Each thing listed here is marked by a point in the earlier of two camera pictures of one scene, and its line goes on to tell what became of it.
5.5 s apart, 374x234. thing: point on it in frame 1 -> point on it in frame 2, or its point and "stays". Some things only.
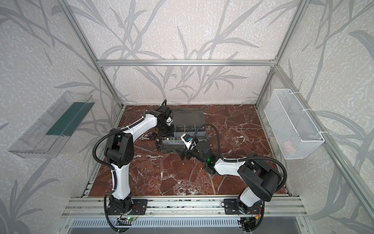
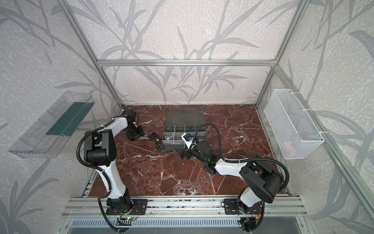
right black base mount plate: x=231 y=207 stays
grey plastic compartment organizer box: x=185 y=121 stays
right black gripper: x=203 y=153 stays
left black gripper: x=163 y=137 -> x=140 y=134
